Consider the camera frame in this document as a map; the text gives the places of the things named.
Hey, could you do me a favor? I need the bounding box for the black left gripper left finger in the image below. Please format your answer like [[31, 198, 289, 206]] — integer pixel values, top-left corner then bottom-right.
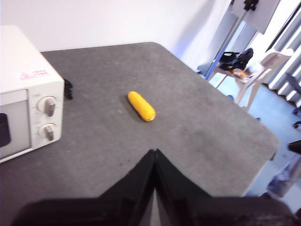
[[10, 149, 157, 226]]

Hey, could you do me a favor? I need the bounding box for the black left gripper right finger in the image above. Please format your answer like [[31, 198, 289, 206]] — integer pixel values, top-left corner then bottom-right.
[[153, 148, 301, 226]]

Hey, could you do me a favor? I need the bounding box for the white glass oven door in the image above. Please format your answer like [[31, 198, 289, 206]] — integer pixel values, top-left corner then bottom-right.
[[0, 89, 32, 160]]

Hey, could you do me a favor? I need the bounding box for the white oven knob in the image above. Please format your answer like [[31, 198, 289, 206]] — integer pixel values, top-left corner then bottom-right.
[[38, 122, 57, 142], [37, 96, 57, 117]]

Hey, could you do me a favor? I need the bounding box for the white toaster oven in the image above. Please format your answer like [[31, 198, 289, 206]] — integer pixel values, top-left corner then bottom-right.
[[0, 24, 65, 164]]

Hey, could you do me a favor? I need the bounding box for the yellow corn cob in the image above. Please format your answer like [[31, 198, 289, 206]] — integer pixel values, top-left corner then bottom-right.
[[127, 90, 157, 122]]

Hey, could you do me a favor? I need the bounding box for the black bag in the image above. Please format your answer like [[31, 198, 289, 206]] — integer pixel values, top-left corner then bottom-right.
[[217, 47, 254, 72]]

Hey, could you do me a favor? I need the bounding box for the metal light stand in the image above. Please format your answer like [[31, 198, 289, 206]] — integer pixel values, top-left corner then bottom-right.
[[204, 0, 259, 79]]

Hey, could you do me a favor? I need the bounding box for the grey window curtain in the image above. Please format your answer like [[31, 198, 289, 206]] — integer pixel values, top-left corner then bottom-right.
[[265, 0, 301, 107]]

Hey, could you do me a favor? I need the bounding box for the white light panel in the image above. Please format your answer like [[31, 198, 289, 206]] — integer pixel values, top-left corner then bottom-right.
[[229, 0, 281, 35]]

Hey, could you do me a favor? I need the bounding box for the black oven power cable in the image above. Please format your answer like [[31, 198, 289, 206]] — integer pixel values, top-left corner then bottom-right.
[[63, 78, 74, 100]]

